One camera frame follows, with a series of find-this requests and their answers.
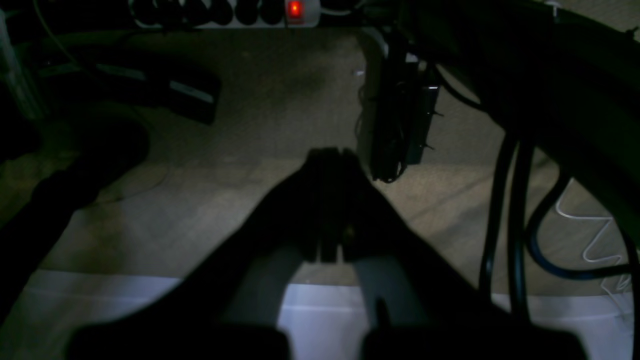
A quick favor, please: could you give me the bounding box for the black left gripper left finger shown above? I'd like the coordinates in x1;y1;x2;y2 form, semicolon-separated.
70;148;332;360

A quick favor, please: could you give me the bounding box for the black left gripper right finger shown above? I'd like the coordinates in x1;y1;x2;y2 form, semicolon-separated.
331;148;586;360

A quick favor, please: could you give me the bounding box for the black power adapter box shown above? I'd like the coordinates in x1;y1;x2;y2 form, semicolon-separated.
363;27;442;183

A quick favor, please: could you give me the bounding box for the white power strip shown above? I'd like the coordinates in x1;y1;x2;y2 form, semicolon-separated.
128;0;322;30

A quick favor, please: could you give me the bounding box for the black cable bundle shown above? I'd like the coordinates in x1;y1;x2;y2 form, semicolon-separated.
479;135;640;321

